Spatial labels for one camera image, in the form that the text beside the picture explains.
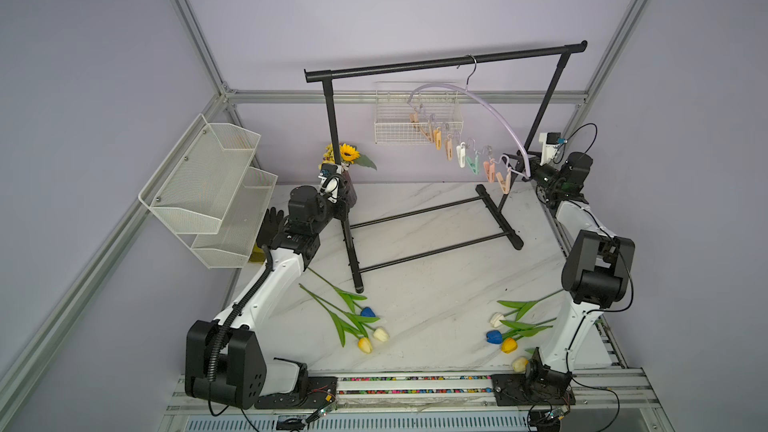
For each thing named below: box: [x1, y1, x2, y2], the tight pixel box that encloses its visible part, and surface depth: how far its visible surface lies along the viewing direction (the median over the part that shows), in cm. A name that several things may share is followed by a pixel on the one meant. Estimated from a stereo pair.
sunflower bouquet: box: [321, 143, 377, 171], surface depth 97 cm
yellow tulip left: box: [358, 337, 373, 354], surface depth 81 cm
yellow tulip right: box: [500, 337, 518, 354], surface depth 81 cm
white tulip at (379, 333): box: [299, 283, 389, 342], surface depth 86 cm
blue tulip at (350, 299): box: [307, 267, 376, 317], surface depth 90 cm
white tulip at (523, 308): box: [490, 288, 564, 328], surface depth 89 cm
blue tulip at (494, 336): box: [486, 330, 503, 344], surface depth 83 cm
